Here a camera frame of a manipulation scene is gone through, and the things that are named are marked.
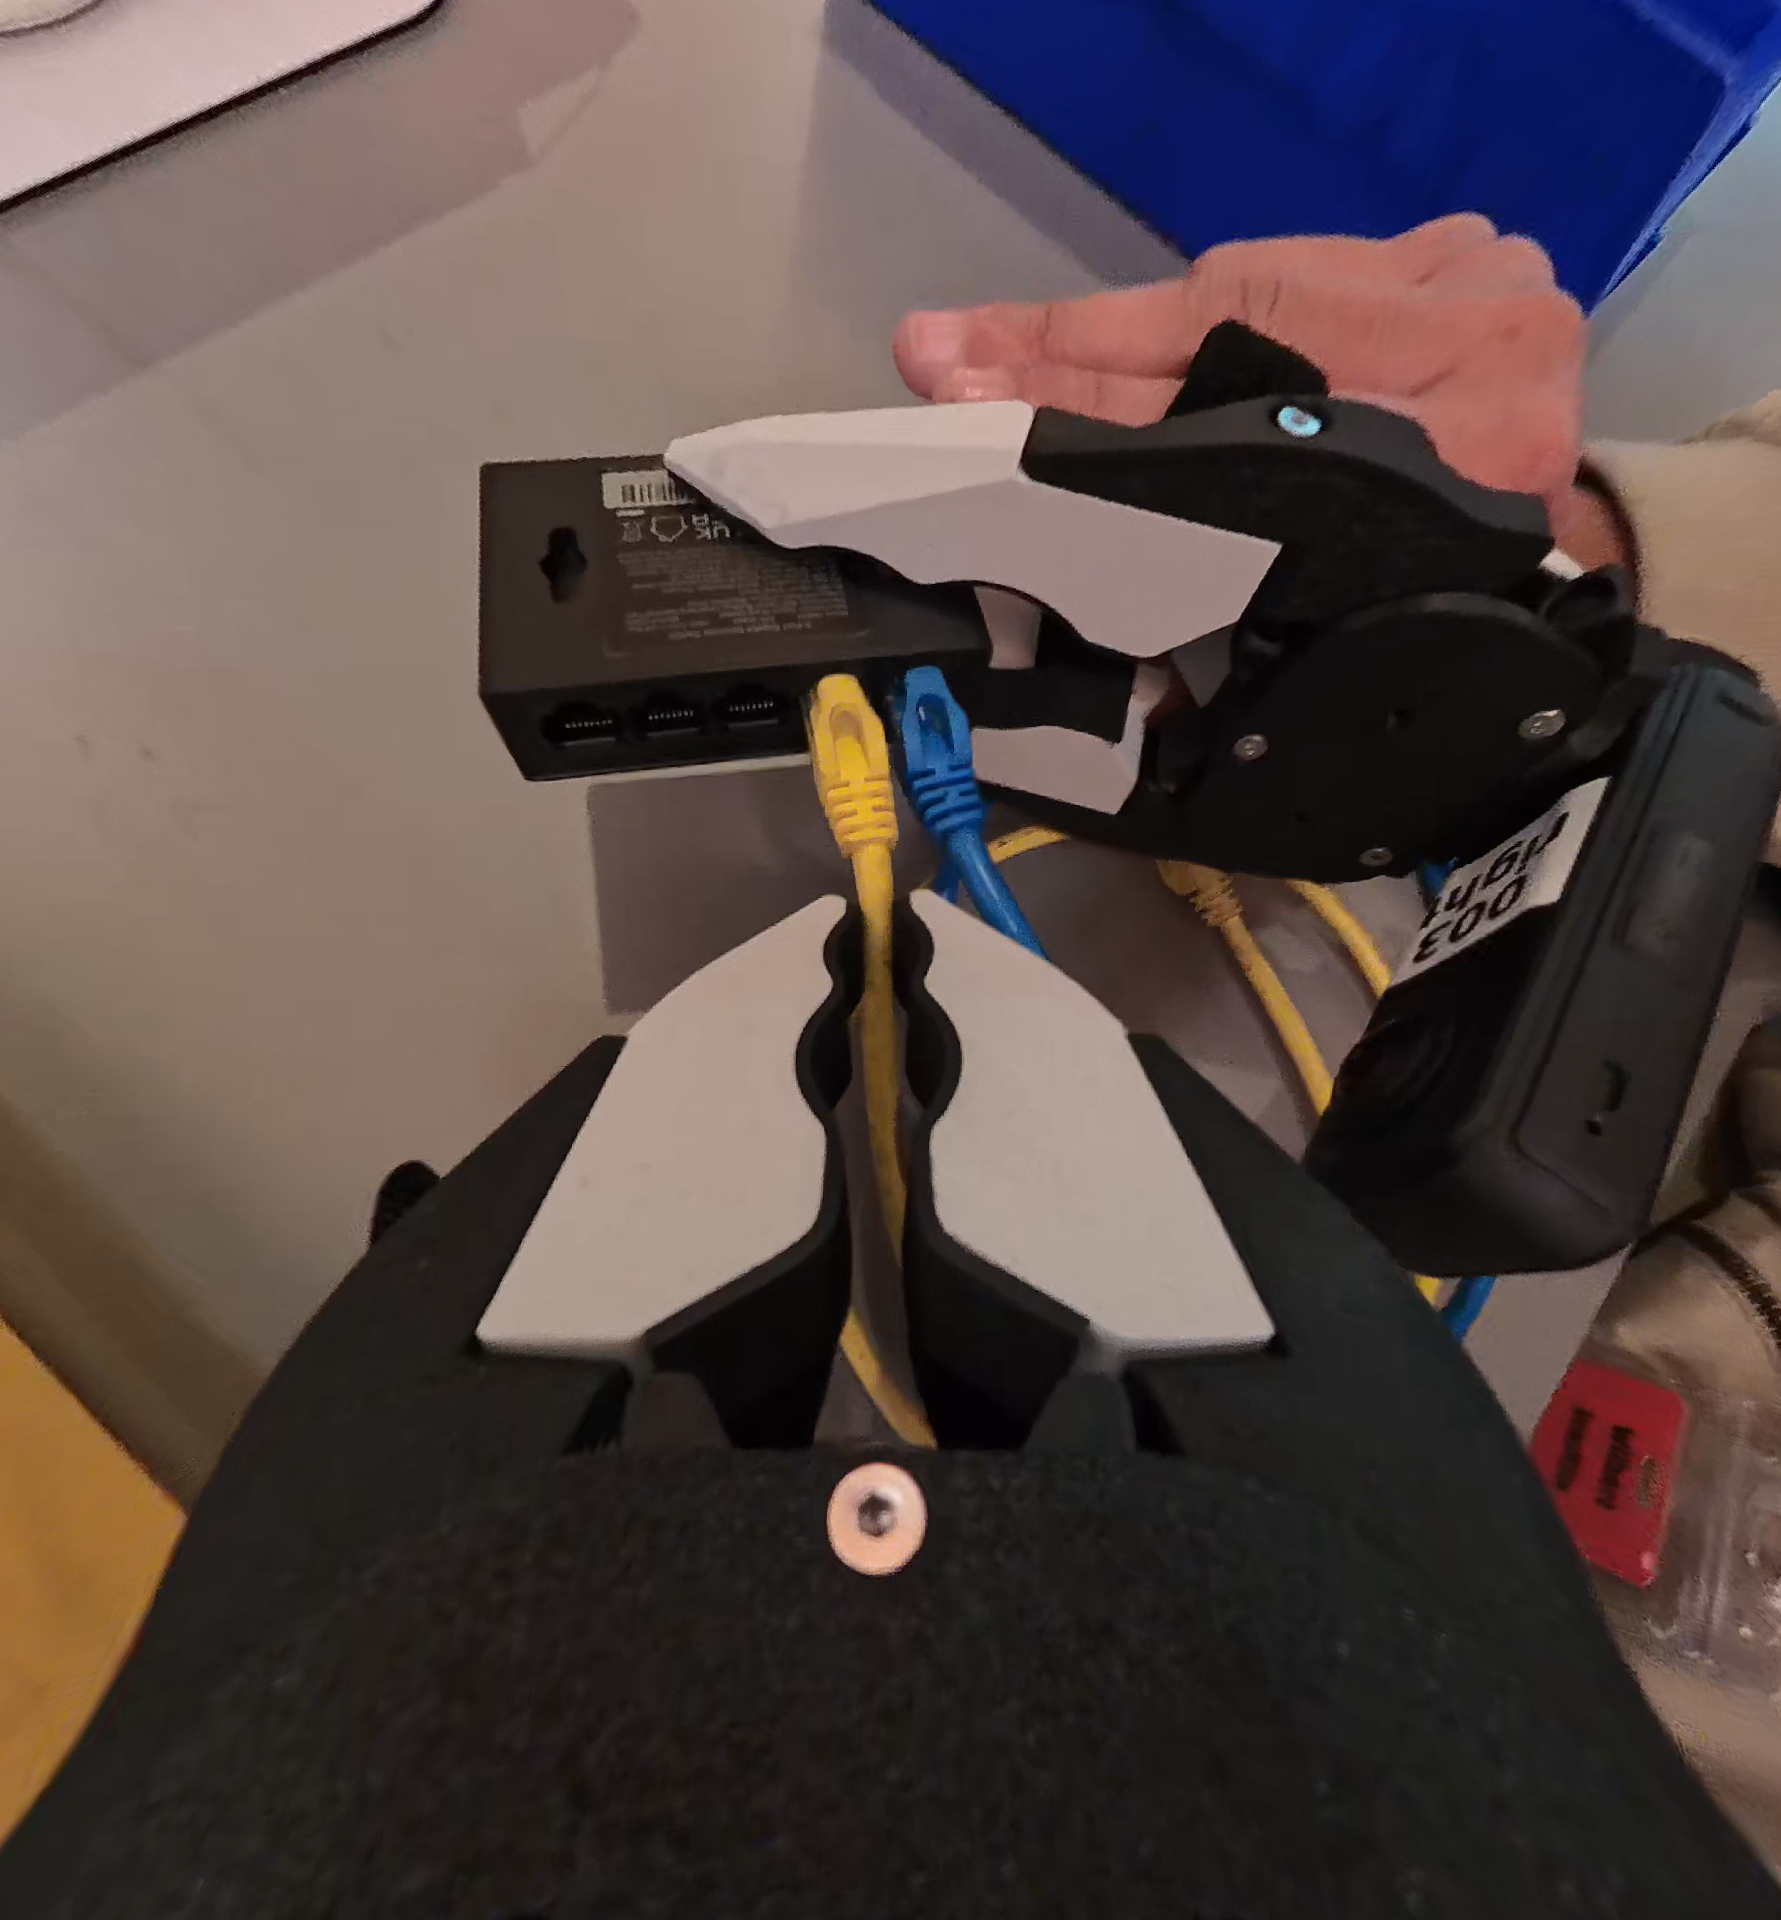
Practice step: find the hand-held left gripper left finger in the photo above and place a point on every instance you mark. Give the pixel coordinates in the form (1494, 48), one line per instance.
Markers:
(680, 1170)

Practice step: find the clear plastic bag red label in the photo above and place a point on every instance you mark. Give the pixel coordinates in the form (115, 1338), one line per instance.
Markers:
(1604, 1463)

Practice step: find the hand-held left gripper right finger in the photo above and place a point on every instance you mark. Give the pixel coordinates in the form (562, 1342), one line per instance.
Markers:
(1085, 1170)

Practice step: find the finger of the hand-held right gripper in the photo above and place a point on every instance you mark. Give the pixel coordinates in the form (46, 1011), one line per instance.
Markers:
(1072, 769)
(952, 494)

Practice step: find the black network switch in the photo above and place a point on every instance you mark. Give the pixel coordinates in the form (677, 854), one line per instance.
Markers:
(711, 615)

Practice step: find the blue plastic bin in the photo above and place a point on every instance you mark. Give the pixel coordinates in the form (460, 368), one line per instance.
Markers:
(1356, 105)

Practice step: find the person's right hand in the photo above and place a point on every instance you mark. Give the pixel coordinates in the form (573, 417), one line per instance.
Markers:
(1399, 315)

